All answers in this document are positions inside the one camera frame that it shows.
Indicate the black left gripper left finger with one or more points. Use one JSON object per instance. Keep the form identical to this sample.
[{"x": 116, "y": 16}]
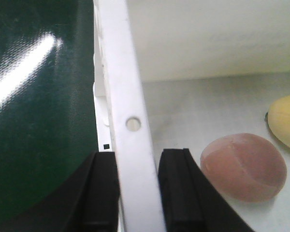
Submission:
[{"x": 86, "y": 202}]

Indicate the yellow soft ball toy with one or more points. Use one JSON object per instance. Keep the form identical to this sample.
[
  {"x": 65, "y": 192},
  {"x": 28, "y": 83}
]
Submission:
[{"x": 278, "y": 119}]

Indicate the brown soft ball toy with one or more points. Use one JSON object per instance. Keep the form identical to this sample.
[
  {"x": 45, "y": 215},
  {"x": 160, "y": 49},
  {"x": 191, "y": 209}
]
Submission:
[{"x": 244, "y": 166}]

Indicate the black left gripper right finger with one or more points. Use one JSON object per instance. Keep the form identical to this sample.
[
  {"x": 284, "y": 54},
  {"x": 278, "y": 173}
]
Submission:
[{"x": 190, "y": 202}]

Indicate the white plastic Totelife tote box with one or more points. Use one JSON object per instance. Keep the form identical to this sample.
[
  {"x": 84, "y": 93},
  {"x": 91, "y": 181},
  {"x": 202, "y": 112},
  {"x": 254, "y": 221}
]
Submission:
[{"x": 180, "y": 74}]

